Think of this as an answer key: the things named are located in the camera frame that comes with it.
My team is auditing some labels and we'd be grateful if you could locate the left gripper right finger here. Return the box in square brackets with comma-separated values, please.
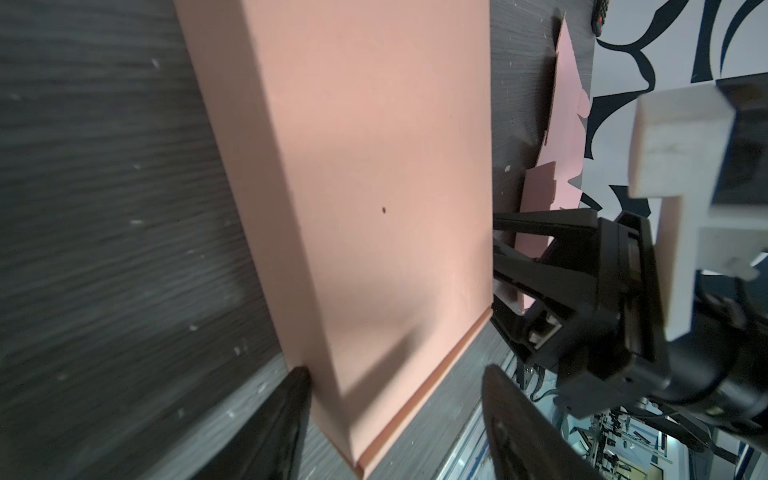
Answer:
[481, 365, 602, 479]

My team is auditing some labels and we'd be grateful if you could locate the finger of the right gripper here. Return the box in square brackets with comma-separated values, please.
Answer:
[493, 252, 600, 354]

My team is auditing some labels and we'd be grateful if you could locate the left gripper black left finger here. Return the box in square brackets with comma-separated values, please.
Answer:
[194, 367, 312, 480]

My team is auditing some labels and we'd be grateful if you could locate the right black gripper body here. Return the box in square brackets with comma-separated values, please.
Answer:
[521, 212, 767, 450]

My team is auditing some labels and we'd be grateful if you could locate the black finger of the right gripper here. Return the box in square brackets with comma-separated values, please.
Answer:
[493, 209, 598, 258]

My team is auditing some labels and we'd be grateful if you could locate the pink cardboard box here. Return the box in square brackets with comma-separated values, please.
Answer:
[514, 14, 592, 313]

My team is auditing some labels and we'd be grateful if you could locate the orange cardboard box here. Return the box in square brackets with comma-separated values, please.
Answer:
[175, 1, 492, 478]

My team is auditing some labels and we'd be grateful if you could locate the right green circuit board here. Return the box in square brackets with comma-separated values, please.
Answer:
[561, 412, 690, 480]

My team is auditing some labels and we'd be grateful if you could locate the black remote control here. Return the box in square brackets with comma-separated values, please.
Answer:
[591, 0, 610, 37]

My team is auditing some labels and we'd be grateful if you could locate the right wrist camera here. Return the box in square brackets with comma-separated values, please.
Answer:
[628, 83, 767, 341]

